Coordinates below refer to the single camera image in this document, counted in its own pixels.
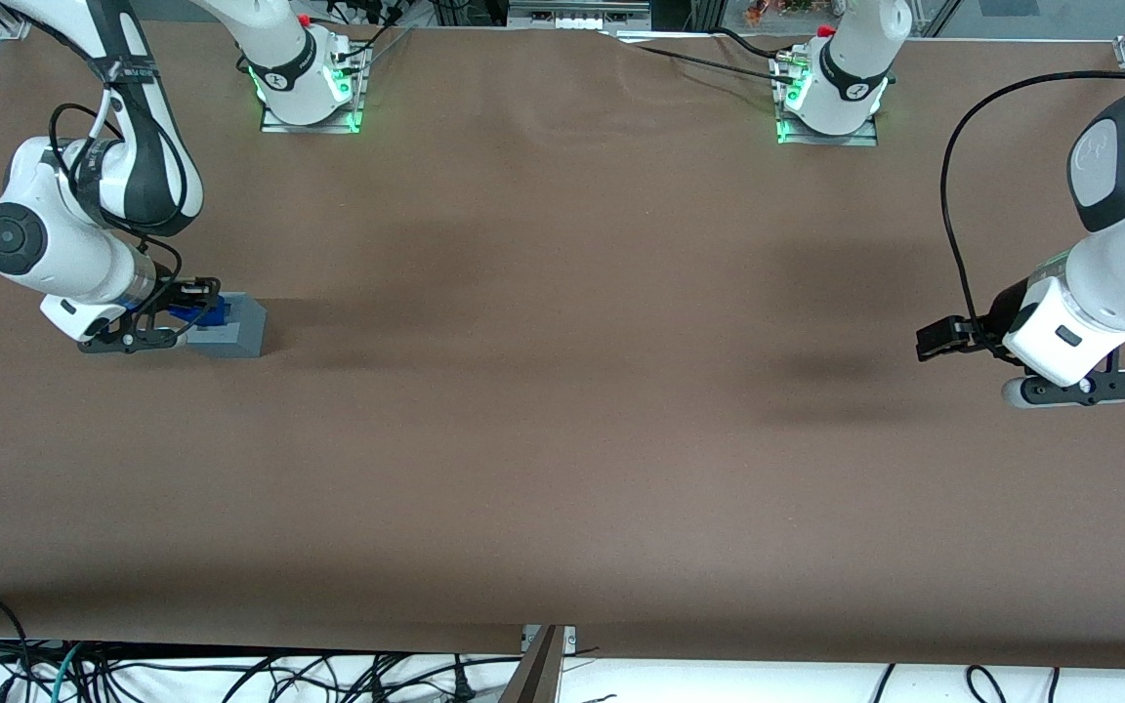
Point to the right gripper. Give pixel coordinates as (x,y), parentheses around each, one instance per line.
(169,294)

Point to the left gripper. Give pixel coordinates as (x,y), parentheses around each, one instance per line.
(1009,308)

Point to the blue plastic part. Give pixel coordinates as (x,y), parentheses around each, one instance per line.
(218,312)

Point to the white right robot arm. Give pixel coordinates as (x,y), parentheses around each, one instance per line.
(84,264)

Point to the gray cube base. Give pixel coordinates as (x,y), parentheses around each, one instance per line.
(245,332)

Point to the orange colourful object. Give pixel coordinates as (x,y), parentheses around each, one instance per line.
(777,10)

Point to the brown table cover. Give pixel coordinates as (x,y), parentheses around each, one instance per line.
(562,439)

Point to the white connector block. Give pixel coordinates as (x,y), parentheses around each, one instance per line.
(587,20)

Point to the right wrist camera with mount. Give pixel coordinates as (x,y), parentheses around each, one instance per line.
(133,342)

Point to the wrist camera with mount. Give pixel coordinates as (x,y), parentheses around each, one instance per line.
(1080,389)
(133,342)

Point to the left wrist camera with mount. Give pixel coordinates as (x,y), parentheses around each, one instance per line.
(1080,389)

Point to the dark vertical frame post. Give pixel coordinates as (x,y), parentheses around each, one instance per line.
(706,12)

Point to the aluminium frame rail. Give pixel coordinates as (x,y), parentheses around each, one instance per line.
(577,8)

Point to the small silver bracket plate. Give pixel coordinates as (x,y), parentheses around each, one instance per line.
(570,640)

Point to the aluminium post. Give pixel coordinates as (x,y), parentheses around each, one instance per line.
(538,674)

